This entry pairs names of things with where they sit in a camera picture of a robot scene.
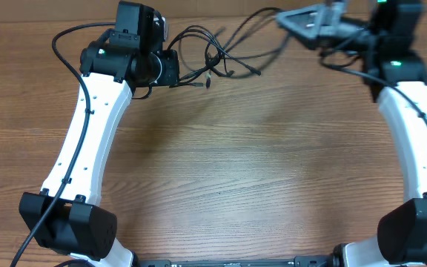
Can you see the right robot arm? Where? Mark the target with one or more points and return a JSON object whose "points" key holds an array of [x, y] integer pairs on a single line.
{"points": [[397, 78]]}

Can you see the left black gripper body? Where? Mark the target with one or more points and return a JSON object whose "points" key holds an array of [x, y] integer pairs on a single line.
{"points": [[168, 72]]}

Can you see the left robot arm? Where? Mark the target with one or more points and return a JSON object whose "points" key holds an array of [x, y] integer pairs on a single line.
{"points": [[65, 215]]}

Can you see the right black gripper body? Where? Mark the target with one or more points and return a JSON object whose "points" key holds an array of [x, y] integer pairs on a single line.
{"points": [[365, 37]]}

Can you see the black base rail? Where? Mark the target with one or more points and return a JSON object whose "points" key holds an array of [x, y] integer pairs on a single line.
{"points": [[232, 263]]}

